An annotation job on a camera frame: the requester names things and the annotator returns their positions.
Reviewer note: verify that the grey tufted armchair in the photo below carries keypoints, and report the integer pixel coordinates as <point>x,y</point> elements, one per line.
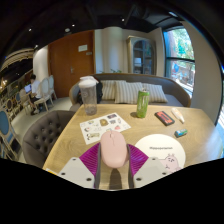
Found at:
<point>41,136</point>

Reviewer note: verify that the grey curved sofa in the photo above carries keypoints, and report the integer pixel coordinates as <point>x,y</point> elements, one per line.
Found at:
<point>173,90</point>

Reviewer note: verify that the brown wooden door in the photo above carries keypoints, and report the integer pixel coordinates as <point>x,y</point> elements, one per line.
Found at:
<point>66,66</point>

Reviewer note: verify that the black and red box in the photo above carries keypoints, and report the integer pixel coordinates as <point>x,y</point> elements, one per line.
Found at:
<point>164,118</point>

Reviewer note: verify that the pink computer mouse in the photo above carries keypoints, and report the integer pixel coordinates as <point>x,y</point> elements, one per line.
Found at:
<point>114,148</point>

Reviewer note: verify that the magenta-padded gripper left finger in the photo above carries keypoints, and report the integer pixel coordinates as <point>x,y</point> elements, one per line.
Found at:
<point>75,170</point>

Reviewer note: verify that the white sticker sheet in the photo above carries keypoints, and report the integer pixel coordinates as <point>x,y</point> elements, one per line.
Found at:
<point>100,128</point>

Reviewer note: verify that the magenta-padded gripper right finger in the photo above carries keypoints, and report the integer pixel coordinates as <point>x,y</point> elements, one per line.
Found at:
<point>151,170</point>

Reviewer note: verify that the green drink can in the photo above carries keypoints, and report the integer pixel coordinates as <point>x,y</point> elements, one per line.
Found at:
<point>142,104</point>

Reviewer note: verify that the clear shaker bottle white lid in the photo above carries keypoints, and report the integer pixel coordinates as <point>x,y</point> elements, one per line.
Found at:
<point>88,96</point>

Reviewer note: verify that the beige glass-door cabinet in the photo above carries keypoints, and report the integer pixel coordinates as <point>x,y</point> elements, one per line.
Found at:
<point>141,55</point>

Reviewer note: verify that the black-framed window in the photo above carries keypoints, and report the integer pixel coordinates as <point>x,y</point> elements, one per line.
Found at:
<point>180,56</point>

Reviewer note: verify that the laptop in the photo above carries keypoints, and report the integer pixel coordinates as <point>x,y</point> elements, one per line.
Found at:
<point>28,88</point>

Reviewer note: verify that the white mouse pad pink rest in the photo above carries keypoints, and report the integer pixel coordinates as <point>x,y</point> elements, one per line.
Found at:
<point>160,146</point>

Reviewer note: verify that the white tube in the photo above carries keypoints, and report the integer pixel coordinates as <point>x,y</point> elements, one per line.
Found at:
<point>177,115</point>

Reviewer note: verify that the white dining chair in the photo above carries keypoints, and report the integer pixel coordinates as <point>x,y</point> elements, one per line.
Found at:
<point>46,91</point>
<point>52,85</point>

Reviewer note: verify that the small teal eraser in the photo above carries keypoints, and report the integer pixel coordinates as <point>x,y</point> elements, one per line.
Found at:
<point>181,133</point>

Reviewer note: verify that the person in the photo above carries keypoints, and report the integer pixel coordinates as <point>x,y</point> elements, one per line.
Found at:
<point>35,90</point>

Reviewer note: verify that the white door sign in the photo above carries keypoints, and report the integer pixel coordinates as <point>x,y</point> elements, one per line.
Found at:
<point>82,48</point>

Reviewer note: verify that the large side window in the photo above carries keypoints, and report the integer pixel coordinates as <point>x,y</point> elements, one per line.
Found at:
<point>220,116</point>

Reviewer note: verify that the striped cushion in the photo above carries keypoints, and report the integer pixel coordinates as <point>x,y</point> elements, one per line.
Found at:
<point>156,93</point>
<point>128,92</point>
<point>108,90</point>

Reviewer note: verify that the blue-backed chair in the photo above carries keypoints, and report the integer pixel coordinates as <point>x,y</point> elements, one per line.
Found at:
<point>5,126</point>

